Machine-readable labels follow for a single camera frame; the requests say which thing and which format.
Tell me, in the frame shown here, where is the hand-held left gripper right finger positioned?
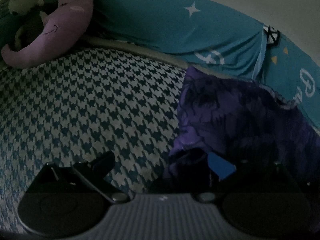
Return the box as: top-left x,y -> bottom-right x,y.
199,151 -> 300,203

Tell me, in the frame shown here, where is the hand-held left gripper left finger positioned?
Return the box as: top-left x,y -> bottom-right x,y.
27,151 -> 130,204

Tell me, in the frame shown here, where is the purple floral garment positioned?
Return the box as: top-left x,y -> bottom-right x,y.
147,66 -> 320,195

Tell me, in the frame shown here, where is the purple moon plush pillow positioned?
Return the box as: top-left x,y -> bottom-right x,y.
1,0 -> 97,69

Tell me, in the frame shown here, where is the black white patterned cloth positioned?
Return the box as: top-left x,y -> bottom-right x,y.
264,25 -> 280,45

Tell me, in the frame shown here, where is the teal star-print cushion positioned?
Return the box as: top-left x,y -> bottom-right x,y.
87,0 -> 269,80

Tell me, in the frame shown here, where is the dark teal printed cushion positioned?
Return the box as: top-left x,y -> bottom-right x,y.
0,0 -> 15,45

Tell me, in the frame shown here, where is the cream bunny plush toy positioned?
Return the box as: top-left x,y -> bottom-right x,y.
7,0 -> 48,53

